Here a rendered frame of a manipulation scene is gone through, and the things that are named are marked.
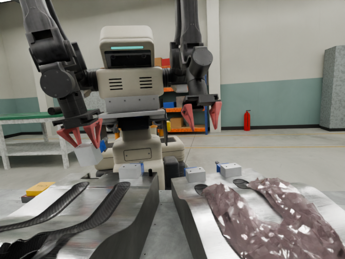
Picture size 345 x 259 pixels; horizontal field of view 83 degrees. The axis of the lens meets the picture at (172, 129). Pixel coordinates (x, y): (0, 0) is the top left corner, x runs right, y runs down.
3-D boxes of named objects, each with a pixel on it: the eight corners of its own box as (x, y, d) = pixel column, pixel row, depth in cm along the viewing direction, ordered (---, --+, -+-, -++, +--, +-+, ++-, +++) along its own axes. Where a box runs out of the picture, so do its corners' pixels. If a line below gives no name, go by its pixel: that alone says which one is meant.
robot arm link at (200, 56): (203, 55, 67) (178, 56, 66) (213, 29, 56) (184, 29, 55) (209, 86, 64) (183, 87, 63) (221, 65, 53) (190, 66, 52)
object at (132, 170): (135, 169, 64) (133, 153, 63) (150, 169, 64) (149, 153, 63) (120, 188, 52) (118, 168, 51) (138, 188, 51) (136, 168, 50)
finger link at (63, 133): (90, 153, 50) (77, 118, 47) (65, 157, 51) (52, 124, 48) (102, 143, 56) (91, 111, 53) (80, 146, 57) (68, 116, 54)
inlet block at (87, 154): (102, 146, 65) (96, 131, 63) (116, 144, 64) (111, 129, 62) (80, 167, 52) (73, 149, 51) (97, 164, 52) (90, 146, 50)
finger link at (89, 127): (99, 152, 49) (87, 116, 46) (74, 156, 51) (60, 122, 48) (110, 141, 56) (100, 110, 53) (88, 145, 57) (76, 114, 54)
